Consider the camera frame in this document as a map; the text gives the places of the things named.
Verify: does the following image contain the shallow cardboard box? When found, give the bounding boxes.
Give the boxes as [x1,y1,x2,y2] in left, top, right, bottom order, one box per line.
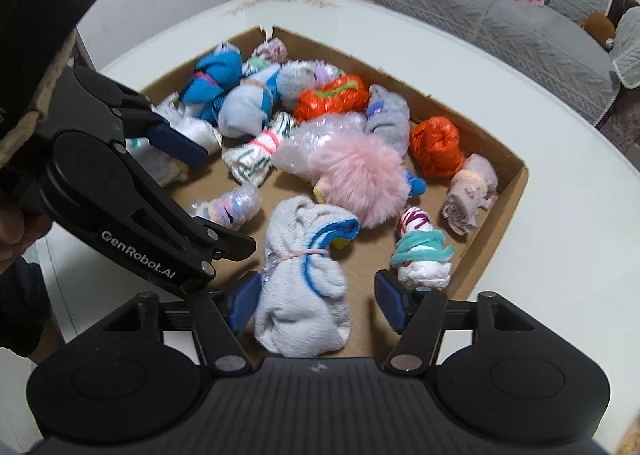
[142,25,530,361]

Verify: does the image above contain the blue knit sock bundle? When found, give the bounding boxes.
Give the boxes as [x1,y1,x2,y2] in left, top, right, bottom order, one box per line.
[179,46,246,124]

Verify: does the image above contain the bubble wrap bundle teal band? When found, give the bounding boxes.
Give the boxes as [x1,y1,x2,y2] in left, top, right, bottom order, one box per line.
[125,92,223,153]

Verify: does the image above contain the white bundle teal band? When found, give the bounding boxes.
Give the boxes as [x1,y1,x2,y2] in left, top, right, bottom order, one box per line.
[390,206,455,292]

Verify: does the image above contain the pink fluffy ball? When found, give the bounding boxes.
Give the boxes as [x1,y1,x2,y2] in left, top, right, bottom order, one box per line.
[307,135,412,229]

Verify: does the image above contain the grey sock bundle blue dots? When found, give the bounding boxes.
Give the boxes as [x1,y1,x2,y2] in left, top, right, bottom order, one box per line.
[364,84,412,156]

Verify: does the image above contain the lilac cloth roll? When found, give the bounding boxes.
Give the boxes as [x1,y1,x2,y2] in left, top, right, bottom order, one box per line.
[441,153,499,236]

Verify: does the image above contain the fluffy white blue ball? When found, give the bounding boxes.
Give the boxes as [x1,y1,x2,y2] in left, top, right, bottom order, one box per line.
[276,60,343,103]

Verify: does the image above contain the plain orange plastic bundle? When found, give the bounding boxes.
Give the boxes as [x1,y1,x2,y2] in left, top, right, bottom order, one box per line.
[410,117,463,179]

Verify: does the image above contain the grey quilted sofa cover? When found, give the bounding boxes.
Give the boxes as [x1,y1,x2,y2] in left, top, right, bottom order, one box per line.
[349,0,622,130]

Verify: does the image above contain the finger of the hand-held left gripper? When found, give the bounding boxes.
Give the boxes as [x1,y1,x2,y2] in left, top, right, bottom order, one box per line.
[60,66,208,168]
[127,170,257,281]

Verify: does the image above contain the white lace cloth roll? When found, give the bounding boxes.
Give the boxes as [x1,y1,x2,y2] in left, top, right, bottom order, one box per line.
[132,145,188,188]

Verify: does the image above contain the large bubble wrap bundle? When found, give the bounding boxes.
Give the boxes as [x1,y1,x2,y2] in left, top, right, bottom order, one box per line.
[271,114,368,176]

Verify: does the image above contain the person's left forearm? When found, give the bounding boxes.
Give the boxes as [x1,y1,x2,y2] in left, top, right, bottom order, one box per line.
[0,257,67,367]

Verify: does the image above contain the grey sock bundle blue stripe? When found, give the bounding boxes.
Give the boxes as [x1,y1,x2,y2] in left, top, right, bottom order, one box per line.
[252,196,362,356]

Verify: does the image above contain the person's left hand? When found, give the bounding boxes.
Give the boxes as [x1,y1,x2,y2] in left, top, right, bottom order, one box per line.
[0,195,53,262]

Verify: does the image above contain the pink patterned sock roll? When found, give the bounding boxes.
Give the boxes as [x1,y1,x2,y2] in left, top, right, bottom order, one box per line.
[250,37,288,68]

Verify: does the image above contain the white light-blue sock bundle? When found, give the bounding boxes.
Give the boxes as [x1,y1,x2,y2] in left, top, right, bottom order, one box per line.
[217,65,281,140]

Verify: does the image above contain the grey quilted cushion cover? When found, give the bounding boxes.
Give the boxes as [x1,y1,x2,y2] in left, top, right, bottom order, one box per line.
[610,7,640,89]

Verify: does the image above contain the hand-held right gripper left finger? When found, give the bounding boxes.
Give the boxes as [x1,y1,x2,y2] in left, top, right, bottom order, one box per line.
[97,271,263,377]

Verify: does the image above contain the green striped white sock bundle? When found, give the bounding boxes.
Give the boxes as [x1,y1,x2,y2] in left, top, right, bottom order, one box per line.
[221,112,296,187]

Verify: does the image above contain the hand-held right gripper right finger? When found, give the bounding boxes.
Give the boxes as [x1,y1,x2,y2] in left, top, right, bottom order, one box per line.
[375,270,543,376]

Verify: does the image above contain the orange plastic bundle green tie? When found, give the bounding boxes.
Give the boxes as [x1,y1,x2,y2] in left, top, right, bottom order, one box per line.
[293,75,370,123]

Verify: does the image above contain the brown plush toy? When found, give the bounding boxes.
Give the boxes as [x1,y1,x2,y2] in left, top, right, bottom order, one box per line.
[582,12,619,52]

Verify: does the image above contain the bubble wrap pastel rings bundle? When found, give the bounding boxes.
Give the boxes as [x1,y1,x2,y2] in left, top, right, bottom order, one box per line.
[184,183,263,231]

